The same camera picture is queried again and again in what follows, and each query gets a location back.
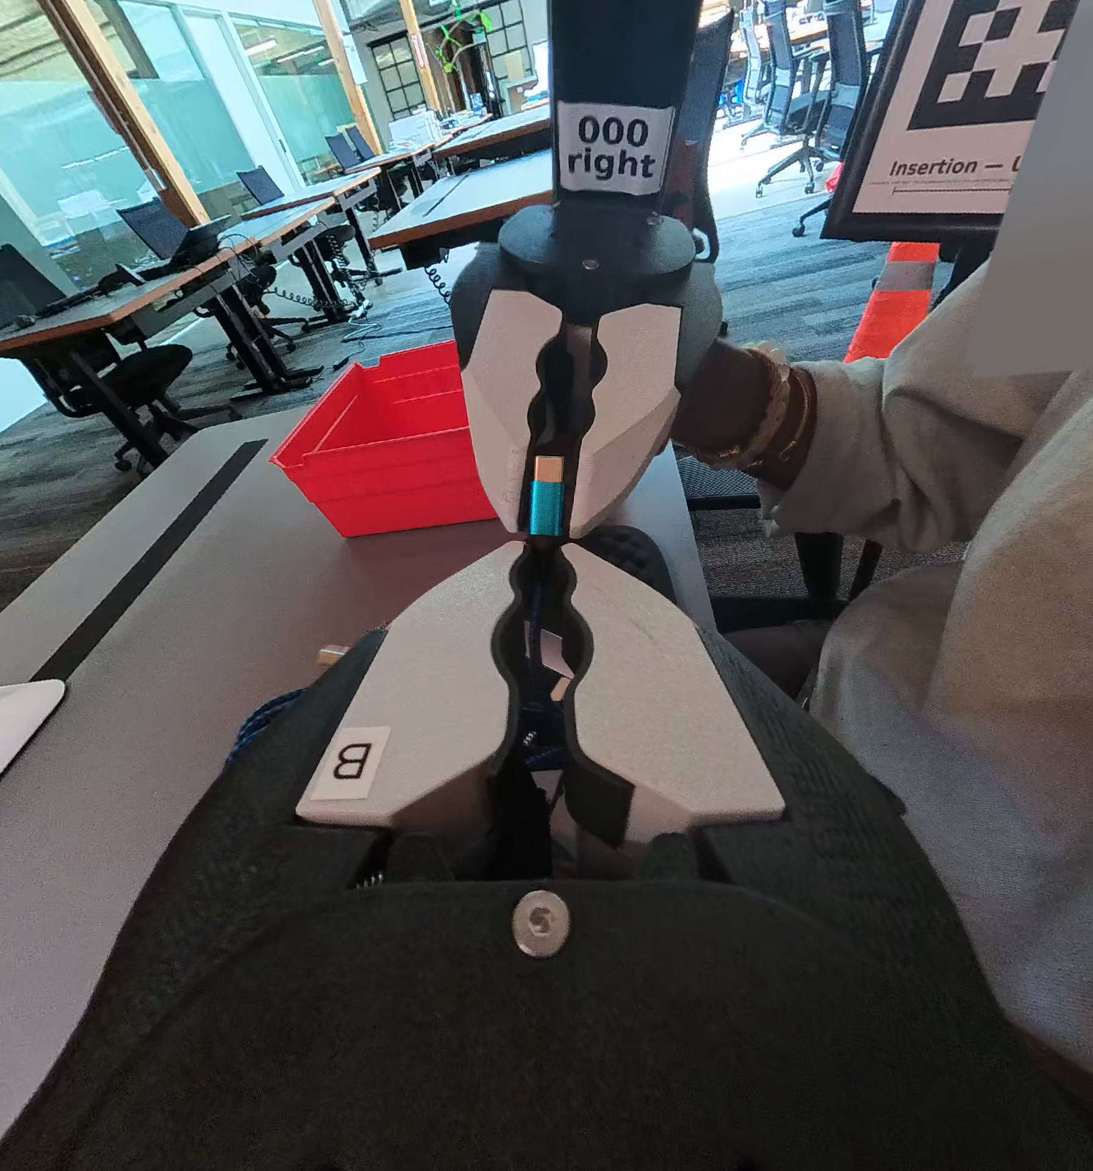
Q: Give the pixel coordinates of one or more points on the red plastic bin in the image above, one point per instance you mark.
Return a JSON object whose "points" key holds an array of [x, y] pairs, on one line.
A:
{"points": [[390, 475]]}

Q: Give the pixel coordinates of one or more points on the person's right hand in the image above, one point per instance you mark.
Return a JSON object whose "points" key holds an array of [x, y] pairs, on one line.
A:
{"points": [[724, 393]]}

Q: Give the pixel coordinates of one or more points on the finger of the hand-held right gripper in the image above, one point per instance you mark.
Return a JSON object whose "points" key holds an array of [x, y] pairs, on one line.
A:
{"points": [[633, 393], [501, 393]]}

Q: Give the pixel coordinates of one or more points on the black framed marker sign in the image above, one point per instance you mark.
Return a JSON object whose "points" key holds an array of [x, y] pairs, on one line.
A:
{"points": [[949, 183]]}

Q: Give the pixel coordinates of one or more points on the black office chair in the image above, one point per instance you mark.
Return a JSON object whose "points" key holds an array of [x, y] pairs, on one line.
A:
{"points": [[788, 73], [153, 229], [258, 185], [126, 370]]}

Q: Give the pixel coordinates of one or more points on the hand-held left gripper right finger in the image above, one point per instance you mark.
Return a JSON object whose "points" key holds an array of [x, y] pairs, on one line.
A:
{"points": [[674, 732]]}

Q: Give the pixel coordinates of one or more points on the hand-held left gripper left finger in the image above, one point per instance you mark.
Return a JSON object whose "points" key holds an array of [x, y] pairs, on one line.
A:
{"points": [[418, 714]]}

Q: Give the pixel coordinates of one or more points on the wooden top desk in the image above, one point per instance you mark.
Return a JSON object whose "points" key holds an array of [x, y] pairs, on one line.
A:
{"points": [[308, 197], [97, 316], [472, 197]]}

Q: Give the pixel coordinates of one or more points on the black laptop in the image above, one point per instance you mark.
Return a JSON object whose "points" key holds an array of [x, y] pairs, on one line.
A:
{"points": [[194, 243]]}

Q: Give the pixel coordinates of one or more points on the person's right forearm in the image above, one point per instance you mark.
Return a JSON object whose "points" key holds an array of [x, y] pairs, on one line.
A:
{"points": [[894, 439]]}

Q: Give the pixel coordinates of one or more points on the orange traffic cone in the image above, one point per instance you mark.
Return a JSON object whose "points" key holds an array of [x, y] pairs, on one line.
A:
{"points": [[894, 311]]}

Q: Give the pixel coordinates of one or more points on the person's arm, beige sleeve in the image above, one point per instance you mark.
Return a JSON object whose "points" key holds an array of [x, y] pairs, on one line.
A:
{"points": [[1013, 732]]}

